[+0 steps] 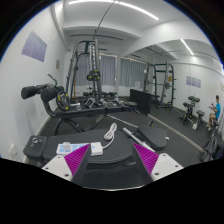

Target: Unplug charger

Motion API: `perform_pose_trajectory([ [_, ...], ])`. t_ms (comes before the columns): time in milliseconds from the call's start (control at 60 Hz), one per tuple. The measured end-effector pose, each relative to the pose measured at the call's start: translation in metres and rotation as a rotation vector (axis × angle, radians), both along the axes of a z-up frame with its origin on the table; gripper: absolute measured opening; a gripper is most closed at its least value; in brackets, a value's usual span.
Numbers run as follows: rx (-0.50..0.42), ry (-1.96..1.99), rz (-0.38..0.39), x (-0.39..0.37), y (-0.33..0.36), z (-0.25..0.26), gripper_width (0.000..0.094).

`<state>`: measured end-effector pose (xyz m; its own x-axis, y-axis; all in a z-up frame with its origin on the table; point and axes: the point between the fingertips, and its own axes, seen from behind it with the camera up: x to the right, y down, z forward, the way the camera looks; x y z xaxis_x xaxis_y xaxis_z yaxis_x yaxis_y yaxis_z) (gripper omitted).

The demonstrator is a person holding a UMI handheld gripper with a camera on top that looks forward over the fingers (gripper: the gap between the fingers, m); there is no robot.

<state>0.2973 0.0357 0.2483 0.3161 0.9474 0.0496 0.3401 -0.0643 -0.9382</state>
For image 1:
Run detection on purple wall poster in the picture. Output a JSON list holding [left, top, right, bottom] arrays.
[[21, 31, 47, 62]]

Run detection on grey window curtains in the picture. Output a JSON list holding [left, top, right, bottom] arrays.
[[75, 55, 116, 86]]

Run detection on power rack cable machine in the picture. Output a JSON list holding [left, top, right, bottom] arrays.
[[65, 34, 118, 104]]

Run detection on white charger cable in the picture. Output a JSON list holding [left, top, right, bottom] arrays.
[[100, 122, 119, 150]]

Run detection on black storage box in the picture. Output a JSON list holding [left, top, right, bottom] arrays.
[[130, 89, 152, 115]]

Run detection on black padded weight bench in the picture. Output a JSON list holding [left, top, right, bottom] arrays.
[[23, 129, 133, 166]]

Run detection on white power strip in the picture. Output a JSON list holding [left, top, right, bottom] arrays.
[[56, 142, 90, 156]]

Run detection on black seat pad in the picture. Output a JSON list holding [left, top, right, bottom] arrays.
[[137, 125, 167, 151]]

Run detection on metal key ring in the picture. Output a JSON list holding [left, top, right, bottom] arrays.
[[31, 136, 44, 148]]

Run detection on silver barbell bar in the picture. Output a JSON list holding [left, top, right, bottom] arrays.
[[121, 126, 156, 153]]

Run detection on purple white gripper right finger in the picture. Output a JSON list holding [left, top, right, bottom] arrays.
[[132, 143, 182, 181]]

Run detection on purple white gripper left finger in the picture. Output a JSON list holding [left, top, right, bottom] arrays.
[[42, 146, 91, 182]]

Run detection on white charger adapter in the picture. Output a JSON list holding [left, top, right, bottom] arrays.
[[91, 142, 103, 156]]

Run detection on black exercise machine with rollers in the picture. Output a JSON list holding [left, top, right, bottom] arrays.
[[21, 83, 137, 135]]

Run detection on wall mirror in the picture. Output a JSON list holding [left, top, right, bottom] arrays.
[[119, 39, 224, 161]]

